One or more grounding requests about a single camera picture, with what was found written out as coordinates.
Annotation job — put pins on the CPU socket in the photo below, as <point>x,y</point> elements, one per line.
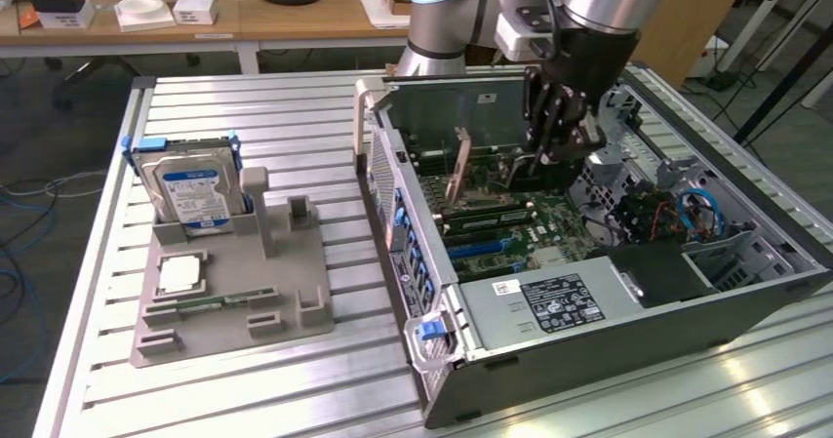
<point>485,196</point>

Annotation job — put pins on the green motherboard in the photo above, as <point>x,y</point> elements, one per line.
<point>546,209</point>

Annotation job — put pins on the grey parts rack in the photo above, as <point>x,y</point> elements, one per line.
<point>260,287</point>

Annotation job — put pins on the wooden desk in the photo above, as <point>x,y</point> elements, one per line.
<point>260,23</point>

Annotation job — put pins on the white paper stack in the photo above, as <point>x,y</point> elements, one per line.
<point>383,13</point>

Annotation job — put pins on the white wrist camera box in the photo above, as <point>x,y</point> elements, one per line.
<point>517,33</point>

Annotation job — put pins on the blue case latch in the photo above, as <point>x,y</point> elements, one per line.
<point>430,333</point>

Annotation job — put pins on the Nvidia graphics card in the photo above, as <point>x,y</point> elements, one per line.
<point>459,174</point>

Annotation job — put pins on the white box with round dish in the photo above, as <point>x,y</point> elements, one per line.
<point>143,13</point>

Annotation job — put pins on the hard disk in blue caddy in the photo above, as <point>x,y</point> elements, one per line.
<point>192,194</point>

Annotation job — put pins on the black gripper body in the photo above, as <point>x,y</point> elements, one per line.
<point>589,62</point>

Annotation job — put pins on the green RAM stick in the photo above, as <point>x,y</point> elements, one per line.
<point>211,304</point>

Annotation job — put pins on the wooden cabinet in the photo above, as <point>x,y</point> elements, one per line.
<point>702,18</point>

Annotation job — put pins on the silver CPU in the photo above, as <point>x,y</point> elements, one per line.
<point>180,276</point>

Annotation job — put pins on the black office chair base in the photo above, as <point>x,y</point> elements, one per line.
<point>84,74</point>

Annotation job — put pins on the black open PC case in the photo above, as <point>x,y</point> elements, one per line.
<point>650,350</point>

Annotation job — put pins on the white box with black lid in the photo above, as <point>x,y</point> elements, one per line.
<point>64,12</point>

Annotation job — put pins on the metal disk bay cage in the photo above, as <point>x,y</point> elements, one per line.
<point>618,174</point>

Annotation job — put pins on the grey power supply unit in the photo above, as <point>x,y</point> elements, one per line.
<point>514,321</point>

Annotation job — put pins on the plain white box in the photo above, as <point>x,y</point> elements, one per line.
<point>195,11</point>

